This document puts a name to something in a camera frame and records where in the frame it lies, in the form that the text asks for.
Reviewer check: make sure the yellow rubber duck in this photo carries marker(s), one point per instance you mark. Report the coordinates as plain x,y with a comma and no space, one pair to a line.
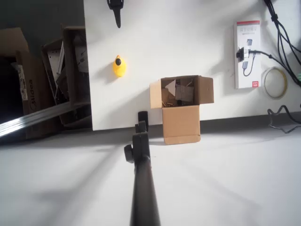
120,70

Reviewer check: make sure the small open cardboard box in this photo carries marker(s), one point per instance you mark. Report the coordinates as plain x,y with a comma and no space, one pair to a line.
181,124

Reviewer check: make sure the grey cardboard piece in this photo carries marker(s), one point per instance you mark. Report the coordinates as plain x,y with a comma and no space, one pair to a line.
184,93

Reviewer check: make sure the white product packaging box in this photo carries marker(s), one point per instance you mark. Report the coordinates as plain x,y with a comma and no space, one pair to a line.
254,35

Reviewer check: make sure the white triangular paper piece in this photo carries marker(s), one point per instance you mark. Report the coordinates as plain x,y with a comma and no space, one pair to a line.
172,87

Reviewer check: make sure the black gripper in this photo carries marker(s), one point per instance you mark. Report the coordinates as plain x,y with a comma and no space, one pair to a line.
116,14

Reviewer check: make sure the large brown Midea carton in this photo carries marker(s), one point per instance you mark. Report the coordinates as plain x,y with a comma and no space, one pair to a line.
35,89

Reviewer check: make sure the white label sticker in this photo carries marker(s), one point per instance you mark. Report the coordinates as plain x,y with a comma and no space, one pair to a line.
21,80

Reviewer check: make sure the open carton with metal parts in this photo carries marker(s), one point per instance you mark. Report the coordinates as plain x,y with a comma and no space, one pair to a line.
69,58

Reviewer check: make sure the perforated metal plate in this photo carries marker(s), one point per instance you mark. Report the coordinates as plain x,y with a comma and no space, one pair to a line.
54,58

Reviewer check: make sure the silver aluminium rail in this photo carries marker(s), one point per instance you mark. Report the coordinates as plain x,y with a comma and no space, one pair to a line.
35,116

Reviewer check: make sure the small black white adapter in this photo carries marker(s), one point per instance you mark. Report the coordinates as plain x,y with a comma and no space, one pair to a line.
240,54

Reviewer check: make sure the green connector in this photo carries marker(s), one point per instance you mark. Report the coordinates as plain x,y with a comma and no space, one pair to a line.
299,77

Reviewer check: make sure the clear tape roll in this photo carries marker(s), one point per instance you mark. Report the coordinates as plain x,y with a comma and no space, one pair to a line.
274,97

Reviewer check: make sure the black camera stand pole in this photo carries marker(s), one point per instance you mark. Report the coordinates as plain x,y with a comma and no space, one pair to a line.
143,188

